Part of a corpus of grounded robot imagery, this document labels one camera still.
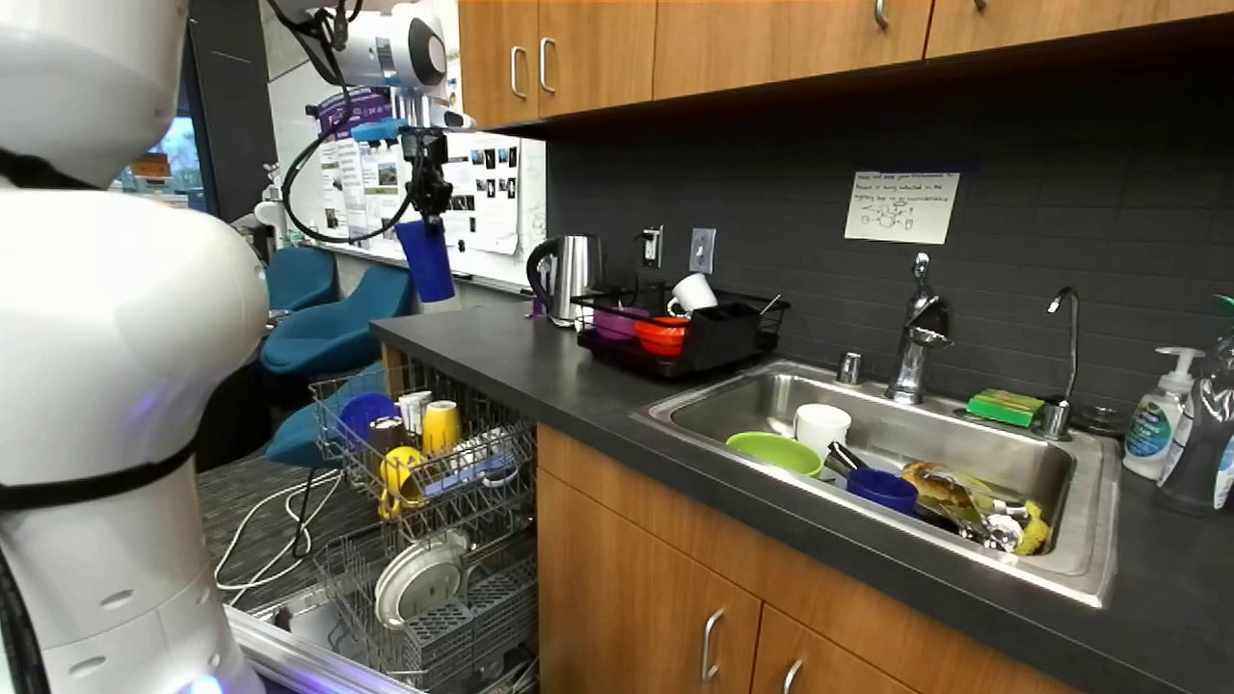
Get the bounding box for small white cup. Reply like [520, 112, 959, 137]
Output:
[395, 387, 436, 435]

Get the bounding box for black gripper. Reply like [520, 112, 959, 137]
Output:
[396, 124, 455, 230]

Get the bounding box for white poster with photos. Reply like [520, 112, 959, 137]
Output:
[440, 128, 526, 261]

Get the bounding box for white soap pump dispenser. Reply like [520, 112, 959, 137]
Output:
[1119, 345, 1206, 485]

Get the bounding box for green sponge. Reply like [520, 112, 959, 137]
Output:
[964, 387, 1048, 432]

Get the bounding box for thin gooseneck water tap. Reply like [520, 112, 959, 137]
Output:
[1040, 281, 1085, 442]

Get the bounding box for yellow handled mug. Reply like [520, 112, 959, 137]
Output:
[373, 442, 432, 521]

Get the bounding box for white cup in sink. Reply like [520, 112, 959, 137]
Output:
[790, 396, 855, 459]

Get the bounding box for wire dishwasher cup rack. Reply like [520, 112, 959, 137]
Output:
[307, 370, 539, 545]

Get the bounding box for wire dishwasher plate rack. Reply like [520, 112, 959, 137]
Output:
[274, 513, 539, 694]

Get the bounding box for white paper notice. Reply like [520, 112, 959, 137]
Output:
[840, 166, 964, 251]

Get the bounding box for black dish drying rack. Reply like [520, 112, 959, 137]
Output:
[570, 281, 790, 381]

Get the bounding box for yellow plastic cup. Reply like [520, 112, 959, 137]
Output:
[421, 396, 462, 459]

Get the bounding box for wall light switch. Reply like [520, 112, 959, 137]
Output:
[685, 223, 720, 278]

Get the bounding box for white floor cable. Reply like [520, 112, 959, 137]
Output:
[209, 462, 347, 611]

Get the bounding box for chrome kitchen faucet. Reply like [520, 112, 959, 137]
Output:
[883, 246, 954, 404]

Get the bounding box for bright window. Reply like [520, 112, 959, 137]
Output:
[121, 112, 209, 216]

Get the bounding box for purple header poster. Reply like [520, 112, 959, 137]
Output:
[305, 89, 404, 254]

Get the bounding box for blue plastic container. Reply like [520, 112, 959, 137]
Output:
[844, 462, 923, 518]

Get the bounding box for dishwasher door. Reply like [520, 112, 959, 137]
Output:
[223, 593, 427, 694]

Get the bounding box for white ceramic mug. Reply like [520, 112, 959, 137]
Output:
[662, 270, 720, 319]

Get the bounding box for blue plastic bowl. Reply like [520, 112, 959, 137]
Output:
[334, 391, 404, 448]

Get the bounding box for green plastic plate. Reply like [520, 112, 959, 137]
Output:
[720, 426, 824, 478]

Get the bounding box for stainless steel sink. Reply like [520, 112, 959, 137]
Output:
[628, 355, 1121, 611]

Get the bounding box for yellow rag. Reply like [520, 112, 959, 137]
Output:
[901, 459, 1058, 559]

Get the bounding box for orange plastic bowl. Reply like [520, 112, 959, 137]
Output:
[634, 314, 694, 361]

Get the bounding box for whiteboard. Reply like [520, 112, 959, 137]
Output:
[264, 0, 553, 295]

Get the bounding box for wooden base cabinet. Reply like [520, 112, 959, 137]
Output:
[531, 421, 1095, 694]

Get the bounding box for blue plastic cup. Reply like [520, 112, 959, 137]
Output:
[395, 216, 458, 308]

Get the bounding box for white dinner plate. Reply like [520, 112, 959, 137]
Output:
[372, 531, 475, 631]

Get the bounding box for purple plastic bowl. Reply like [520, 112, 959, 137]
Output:
[592, 305, 647, 347]

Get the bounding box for wooden wall cabinet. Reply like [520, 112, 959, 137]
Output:
[455, 0, 1234, 133]

